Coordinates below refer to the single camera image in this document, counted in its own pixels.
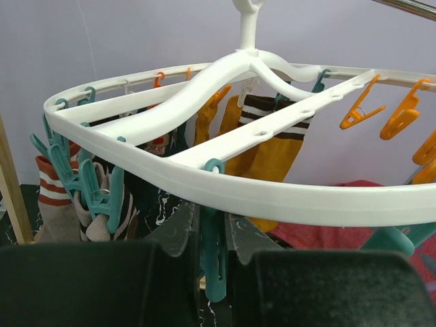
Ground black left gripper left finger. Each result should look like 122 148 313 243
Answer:
1 202 200 326

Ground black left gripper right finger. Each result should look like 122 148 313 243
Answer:
225 214 435 326

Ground teal clip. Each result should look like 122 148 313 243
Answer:
199 159 227 302

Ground white round clip hanger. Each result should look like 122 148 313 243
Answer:
44 1 424 217

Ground orange clip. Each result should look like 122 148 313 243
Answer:
339 74 386 130

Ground yellow socks with striped cuffs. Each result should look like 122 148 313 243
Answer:
193 94 315 232

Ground red pillow with blue pattern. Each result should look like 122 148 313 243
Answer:
272 178 436 290

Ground grey sock with orange stripes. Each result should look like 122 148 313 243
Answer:
35 155 80 243

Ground metal hanging rod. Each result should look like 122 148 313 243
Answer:
373 0 436 21

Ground wooden clothes rack frame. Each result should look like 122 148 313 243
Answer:
1 119 36 245

